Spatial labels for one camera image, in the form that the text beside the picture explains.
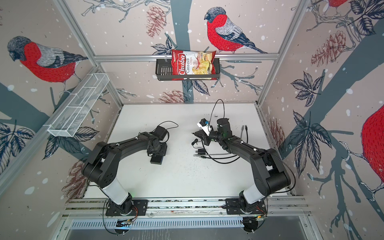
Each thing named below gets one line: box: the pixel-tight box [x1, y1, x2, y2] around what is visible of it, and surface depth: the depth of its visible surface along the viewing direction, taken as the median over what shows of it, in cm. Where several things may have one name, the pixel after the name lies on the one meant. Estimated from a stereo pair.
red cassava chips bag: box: [171, 49, 217, 81], surface depth 90 cm
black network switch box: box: [150, 155, 164, 165], surface depth 90 cm
